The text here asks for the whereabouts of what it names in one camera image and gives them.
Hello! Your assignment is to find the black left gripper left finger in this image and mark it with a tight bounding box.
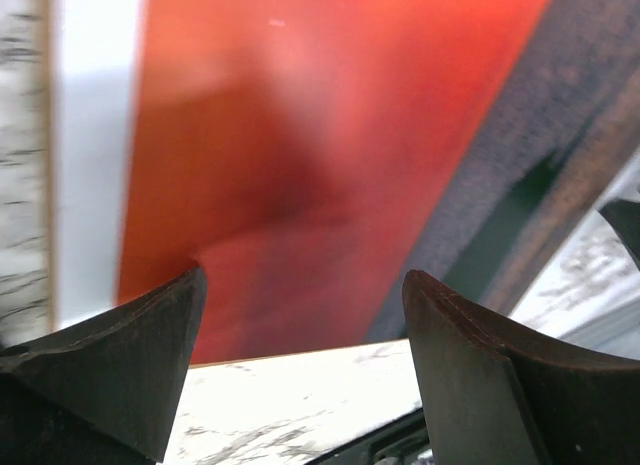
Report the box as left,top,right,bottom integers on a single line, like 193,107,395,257
1,268,207,464

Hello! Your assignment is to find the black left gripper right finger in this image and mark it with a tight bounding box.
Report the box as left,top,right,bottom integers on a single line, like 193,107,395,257
402,270,639,464

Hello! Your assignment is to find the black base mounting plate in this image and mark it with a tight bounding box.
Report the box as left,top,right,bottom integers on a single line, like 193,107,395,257
309,409,432,465

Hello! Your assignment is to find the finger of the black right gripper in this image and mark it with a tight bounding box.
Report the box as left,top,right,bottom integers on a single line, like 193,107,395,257
599,199,640,268

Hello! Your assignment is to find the red sunset photo board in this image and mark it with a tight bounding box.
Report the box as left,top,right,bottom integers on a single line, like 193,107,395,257
44,0,640,369

